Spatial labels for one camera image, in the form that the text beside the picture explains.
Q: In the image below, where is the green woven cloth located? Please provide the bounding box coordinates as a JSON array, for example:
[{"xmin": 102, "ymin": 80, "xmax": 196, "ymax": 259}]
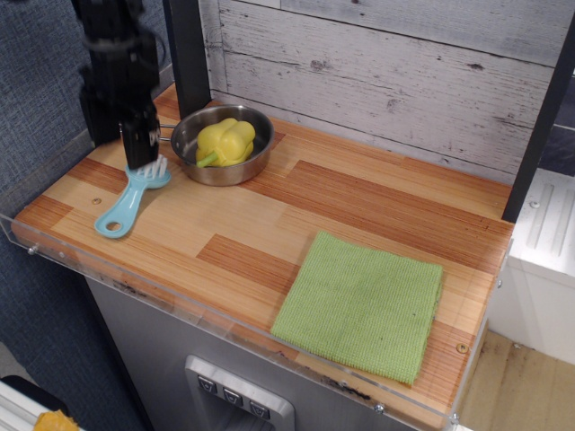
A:
[{"xmin": 270, "ymin": 232, "xmax": 443, "ymax": 385}]

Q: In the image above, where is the small steel pan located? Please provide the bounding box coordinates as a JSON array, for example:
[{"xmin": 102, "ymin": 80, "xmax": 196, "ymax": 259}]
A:
[{"xmin": 168, "ymin": 105, "xmax": 275, "ymax": 187}]

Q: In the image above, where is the yellow toy bell pepper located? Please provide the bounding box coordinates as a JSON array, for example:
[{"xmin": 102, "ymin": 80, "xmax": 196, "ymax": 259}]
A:
[{"xmin": 196, "ymin": 118, "xmax": 255, "ymax": 168}]

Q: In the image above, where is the light blue dish brush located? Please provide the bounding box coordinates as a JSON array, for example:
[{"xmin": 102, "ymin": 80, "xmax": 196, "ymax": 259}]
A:
[{"xmin": 94, "ymin": 154, "xmax": 172, "ymax": 239}]

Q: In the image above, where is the yellow black object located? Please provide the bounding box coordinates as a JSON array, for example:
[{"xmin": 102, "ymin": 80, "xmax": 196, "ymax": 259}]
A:
[{"xmin": 1, "ymin": 375, "xmax": 82, "ymax": 430}]

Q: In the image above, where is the clear acrylic table guard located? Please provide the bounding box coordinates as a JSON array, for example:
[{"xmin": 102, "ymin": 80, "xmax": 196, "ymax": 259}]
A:
[{"xmin": 0, "ymin": 65, "xmax": 515, "ymax": 428}]

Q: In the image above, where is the grey toy fridge cabinet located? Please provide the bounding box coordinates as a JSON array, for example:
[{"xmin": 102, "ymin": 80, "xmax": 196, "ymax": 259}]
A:
[{"xmin": 88, "ymin": 279, "xmax": 457, "ymax": 430}]

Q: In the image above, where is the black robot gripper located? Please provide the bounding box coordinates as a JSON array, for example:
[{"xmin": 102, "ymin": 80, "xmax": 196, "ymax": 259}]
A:
[{"xmin": 80, "ymin": 35, "xmax": 161, "ymax": 170}]

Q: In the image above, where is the black right frame post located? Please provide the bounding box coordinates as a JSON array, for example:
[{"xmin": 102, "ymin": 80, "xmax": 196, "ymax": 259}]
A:
[{"xmin": 501, "ymin": 17, "xmax": 574, "ymax": 223}]

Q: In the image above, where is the black left frame post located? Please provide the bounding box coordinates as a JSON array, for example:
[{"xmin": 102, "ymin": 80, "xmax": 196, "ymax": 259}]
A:
[{"xmin": 163, "ymin": 0, "xmax": 211, "ymax": 119}]

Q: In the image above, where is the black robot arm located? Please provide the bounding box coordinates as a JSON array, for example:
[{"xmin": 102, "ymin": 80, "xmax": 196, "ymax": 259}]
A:
[{"xmin": 73, "ymin": 1, "xmax": 160, "ymax": 170}]

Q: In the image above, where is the black frame post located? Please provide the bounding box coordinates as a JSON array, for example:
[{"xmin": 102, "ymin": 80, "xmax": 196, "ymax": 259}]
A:
[
  {"xmin": 163, "ymin": 0, "xmax": 211, "ymax": 119},
  {"xmin": 501, "ymin": 17, "xmax": 574, "ymax": 223}
]

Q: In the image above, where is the silver dispenser button panel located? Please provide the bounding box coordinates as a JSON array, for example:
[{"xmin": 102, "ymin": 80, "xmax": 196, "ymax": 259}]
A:
[{"xmin": 185, "ymin": 355, "xmax": 296, "ymax": 430}]

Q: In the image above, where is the white side cabinet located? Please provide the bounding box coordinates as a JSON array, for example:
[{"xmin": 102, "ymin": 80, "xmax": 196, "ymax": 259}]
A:
[{"xmin": 487, "ymin": 169, "xmax": 574, "ymax": 364}]

